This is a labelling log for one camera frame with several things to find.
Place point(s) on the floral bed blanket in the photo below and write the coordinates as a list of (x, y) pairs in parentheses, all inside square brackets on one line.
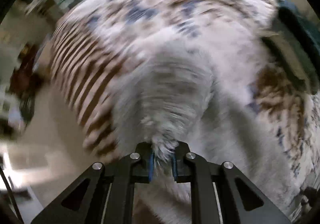
[(90, 56)]

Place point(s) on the grey folded garments stack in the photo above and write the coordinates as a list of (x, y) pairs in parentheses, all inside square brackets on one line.
[(295, 62)]

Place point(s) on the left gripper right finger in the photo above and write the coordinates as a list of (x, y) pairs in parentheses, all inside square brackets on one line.
[(221, 193)]

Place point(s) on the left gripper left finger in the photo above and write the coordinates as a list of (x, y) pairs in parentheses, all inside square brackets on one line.
[(102, 193)]

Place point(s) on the grey fleece pants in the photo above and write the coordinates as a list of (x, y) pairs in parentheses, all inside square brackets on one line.
[(174, 95)]

